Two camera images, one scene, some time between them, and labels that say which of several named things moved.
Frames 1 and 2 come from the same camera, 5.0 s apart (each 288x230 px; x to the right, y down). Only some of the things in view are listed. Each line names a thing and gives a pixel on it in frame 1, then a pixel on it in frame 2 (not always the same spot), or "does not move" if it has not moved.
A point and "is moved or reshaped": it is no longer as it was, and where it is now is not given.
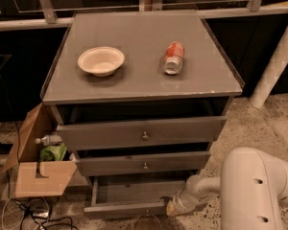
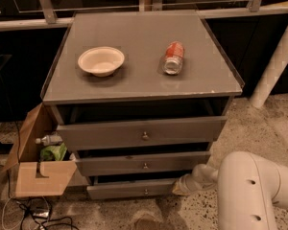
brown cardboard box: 36,177 does not move
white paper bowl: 101,60 does not move
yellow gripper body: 182,197 to 199,178
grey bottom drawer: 132,195 is moved or reshaped
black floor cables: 39,209 does not move
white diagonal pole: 279,61 does not move
